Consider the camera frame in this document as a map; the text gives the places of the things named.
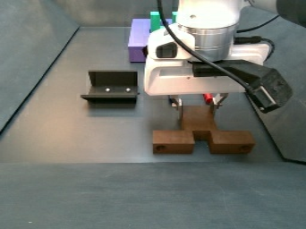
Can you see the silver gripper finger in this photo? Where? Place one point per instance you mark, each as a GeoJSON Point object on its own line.
{"type": "Point", "coordinates": [176, 104]}
{"type": "Point", "coordinates": [216, 102]}

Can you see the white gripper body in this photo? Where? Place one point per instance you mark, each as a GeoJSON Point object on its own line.
{"type": "Point", "coordinates": [168, 76]}

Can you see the brown T-shaped block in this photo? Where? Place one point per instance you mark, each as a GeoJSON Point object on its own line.
{"type": "Point", "coordinates": [199, 127]}

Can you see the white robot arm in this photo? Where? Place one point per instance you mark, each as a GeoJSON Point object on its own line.
{"type": "Point", "coordinates": [196, 57]}

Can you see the red peg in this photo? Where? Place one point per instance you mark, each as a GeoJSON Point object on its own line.
{"type": "Point", "coordinates": [207, 97]}

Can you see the green U-shaped block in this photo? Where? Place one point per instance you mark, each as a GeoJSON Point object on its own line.
{"type": "Point", "coordinates": [155, 21]}

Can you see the purple base block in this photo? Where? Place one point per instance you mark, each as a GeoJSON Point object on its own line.
{"type": "Point", "coordinates": [140, 31]}

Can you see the black angle bracket fixture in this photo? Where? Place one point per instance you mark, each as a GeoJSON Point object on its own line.
{"type": "Point", "coordinates": [112, 86]}

